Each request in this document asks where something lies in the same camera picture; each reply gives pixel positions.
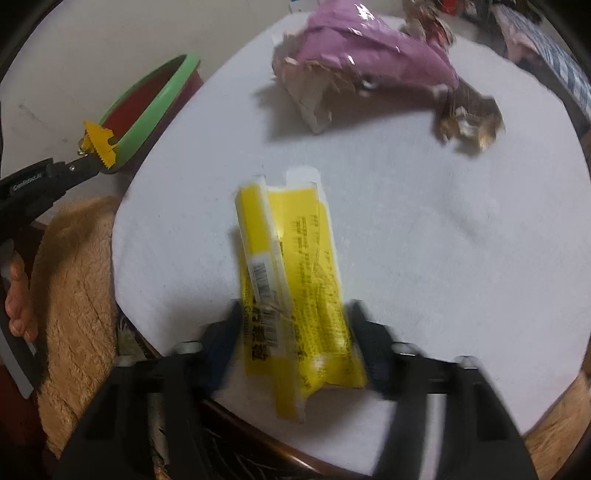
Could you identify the tan fleece cloth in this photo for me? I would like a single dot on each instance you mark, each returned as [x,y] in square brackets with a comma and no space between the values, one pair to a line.
[74,300]

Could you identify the wide yellow wrapper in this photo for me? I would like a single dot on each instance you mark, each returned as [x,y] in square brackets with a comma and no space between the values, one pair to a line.
[314,286]

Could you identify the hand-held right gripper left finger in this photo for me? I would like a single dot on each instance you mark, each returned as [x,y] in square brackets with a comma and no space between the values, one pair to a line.
[224,341]

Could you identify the person's left hand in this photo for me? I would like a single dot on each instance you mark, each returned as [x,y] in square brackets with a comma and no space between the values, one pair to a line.
[21,318]

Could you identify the dark brown gold wrapper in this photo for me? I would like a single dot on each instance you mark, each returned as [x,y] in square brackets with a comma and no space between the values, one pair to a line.
[466,124]

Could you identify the torn white wrapper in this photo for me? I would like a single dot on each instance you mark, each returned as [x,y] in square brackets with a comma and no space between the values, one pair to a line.
[309,97]

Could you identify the pink foil wrapper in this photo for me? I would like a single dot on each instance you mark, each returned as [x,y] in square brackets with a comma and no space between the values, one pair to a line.
[369,50]

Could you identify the pink bedsheet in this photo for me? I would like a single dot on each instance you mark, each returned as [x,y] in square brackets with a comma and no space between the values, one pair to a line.
[521,34]

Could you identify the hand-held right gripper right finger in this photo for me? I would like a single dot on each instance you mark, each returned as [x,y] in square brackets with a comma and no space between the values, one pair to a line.
[371,355]

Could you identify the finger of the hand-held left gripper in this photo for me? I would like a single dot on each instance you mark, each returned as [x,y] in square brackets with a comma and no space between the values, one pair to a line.
[78,167]

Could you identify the red bin with green rim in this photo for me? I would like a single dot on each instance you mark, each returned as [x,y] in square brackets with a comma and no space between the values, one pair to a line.
[138,106]

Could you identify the small yellow candy wrapper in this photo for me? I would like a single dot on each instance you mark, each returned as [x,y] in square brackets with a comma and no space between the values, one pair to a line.
[101,143]

